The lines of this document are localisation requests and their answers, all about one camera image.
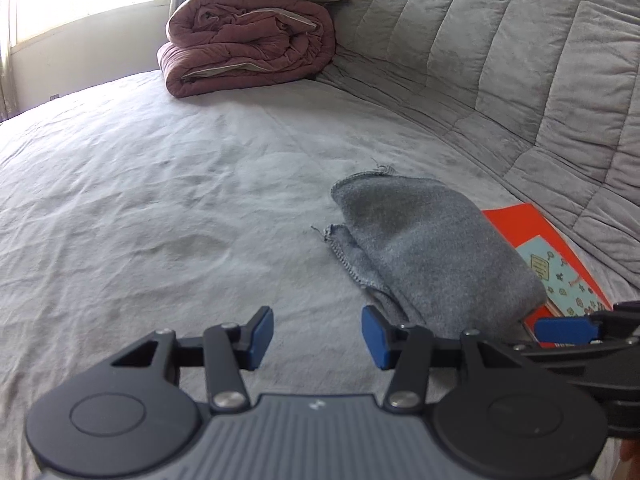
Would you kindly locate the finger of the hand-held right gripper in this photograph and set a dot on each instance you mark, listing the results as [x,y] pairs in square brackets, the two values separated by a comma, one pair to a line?
[565,331]
[627,306]

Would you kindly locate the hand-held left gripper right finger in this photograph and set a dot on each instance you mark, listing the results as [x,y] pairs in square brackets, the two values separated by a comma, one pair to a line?
[375,340]

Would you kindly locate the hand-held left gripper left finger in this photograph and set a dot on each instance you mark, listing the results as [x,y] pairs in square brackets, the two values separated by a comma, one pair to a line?
[262,335]

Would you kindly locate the grey knit sweater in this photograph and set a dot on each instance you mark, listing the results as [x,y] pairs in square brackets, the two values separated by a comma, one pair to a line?
[440,245]

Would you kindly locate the person's right hand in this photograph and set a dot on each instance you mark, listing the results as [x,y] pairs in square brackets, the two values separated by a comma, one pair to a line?
[631,457]

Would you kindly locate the light blue booklet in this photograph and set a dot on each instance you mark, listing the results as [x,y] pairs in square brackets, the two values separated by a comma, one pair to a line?
[560,275]

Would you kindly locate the red book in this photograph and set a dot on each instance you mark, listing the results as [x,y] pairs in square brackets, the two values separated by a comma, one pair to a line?
[515,220]

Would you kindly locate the grey bed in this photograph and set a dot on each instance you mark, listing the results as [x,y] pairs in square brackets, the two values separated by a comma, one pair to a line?
[150,185]

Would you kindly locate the grey quilted bedspread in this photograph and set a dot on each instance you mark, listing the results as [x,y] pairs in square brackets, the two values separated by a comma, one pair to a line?
[500,60]

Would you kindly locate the pink folded quilt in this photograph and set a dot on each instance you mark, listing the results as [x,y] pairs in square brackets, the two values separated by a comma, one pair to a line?
[250,45]

